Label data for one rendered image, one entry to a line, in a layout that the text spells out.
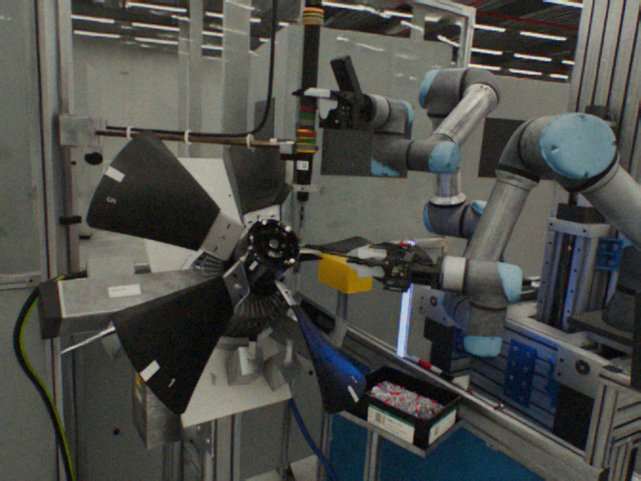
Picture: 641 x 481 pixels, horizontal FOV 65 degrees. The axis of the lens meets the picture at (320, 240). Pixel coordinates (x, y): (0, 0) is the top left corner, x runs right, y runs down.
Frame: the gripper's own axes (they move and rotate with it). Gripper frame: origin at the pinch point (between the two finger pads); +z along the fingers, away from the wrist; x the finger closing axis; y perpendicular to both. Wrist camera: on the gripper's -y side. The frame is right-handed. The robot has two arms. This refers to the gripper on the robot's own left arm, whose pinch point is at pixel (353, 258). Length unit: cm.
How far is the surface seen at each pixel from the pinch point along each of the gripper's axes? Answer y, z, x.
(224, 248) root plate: 15.2, 23.9, -3.8
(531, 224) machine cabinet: -425, -69, 91
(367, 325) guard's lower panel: -98, 18, 66
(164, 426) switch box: 12, 46, 49
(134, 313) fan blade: 42.3, 25.3, -0.5
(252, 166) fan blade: -6.1, 27.9, -17.8
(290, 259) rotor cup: 14.0, 9.4, -3.0
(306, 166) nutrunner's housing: 3.4, 10.2, -20.4
